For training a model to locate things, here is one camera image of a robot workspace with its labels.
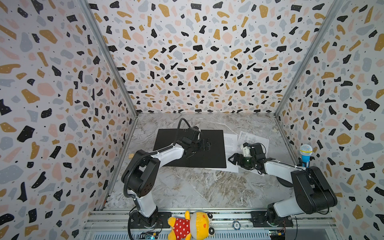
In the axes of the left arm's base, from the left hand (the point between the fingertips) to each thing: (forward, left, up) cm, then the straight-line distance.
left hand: (207, 143), depth 90 cm
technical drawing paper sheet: (+13, -28, -13) cm, 34 cm away
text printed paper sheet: (+6, -17, -12) cm, 22 cm away
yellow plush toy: (-41, +6, -3) cm, 42 cm away
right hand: (-7, -15, -6) cm, 17 cm away
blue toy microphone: (-14, -47, +13) cm, 51 cm away
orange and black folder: (-5, -5, -10) cm, 12 cm away
